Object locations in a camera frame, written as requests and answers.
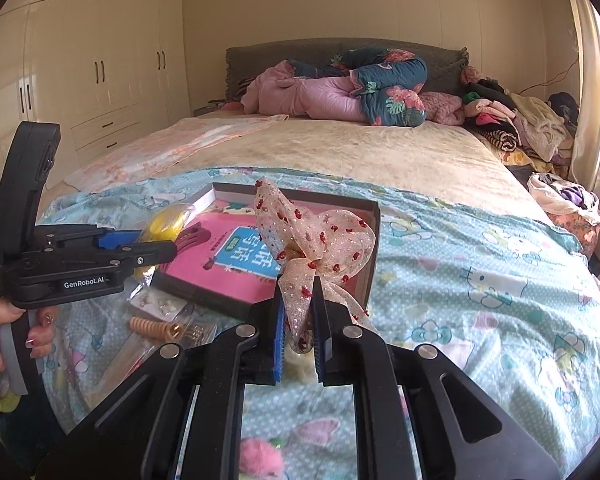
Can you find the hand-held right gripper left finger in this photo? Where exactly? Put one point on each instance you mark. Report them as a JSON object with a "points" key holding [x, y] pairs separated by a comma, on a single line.
{"points": [[280, 332]]}

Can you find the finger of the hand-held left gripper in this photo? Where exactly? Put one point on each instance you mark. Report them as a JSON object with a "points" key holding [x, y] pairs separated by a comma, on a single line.
{"points": [[117, 240], [140, 255]]}

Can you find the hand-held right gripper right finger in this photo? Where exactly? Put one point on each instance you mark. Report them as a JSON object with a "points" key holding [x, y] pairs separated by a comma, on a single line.
{"points": [[320, 342]]}

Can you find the yellow hair clip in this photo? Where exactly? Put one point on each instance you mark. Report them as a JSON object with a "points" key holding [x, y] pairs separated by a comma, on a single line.
{"points": [[165, 225]]}

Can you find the dark cardboard box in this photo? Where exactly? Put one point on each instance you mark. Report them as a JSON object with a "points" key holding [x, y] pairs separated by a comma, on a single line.
{"points": [[220, 302]]}

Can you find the sheer red-dotted hair bow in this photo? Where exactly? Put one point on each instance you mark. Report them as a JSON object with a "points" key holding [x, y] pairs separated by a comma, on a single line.
{"points": [[300, 230]]}

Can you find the person's left hand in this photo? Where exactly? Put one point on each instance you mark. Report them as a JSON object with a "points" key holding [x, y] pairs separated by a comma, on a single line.
{"points": [[37, 335]]}

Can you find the earring card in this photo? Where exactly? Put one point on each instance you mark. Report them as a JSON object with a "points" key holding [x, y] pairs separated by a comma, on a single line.
{"points": [[160, 305]]}

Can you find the pink book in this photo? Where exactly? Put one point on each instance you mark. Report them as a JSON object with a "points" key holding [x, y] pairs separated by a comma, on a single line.
{"points": [[205, 265]]}

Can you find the gold coil hair accessory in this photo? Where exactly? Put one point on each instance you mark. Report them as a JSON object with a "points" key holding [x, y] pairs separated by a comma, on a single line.
{"points": [[186, 334]]}

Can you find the pink floral sheet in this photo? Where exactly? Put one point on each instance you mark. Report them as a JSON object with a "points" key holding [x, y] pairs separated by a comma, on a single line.
{"points": [[180, 150]]}

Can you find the pink pompom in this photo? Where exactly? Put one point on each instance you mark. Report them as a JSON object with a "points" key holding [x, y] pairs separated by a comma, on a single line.
{"points": [[262, 457]]}

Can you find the blue cartoon printed blanket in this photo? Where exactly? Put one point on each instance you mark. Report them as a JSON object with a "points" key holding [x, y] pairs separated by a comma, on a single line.
{"points": [[480, 320]]}

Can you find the cream wardrobe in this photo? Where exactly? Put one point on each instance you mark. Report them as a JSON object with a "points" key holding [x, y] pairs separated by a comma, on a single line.
{"points": [[105, 50]]}

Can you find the beige bedspread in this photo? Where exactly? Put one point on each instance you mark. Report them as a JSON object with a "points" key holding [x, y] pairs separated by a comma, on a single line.
{"points": [[360, 155]]}

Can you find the grey headboard cover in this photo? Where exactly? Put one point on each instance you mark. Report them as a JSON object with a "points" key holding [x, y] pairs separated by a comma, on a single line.
{"points": [[255, 62]]}

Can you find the pink quilt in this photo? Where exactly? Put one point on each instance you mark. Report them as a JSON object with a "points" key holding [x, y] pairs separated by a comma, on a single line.
{"points": [[310, 97]]}

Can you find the blue floral quilt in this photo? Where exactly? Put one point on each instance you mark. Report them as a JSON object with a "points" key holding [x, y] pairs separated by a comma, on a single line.
{"points": [[390, 90]]}

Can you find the pink fuzzy blanket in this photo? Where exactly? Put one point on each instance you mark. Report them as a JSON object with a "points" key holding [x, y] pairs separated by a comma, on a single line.
{"points": [[442, 107]]}

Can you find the white bag of clothes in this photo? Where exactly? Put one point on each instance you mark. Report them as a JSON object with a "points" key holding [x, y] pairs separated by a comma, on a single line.
{"points": [[565, 195]]}

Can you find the pile of clothes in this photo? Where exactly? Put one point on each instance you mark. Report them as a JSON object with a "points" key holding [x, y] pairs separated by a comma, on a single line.
{"points": [[525, 115]]}

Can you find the cream curtain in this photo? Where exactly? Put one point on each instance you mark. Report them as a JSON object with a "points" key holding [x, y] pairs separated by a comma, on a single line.
{"points": [[587, 85]]}

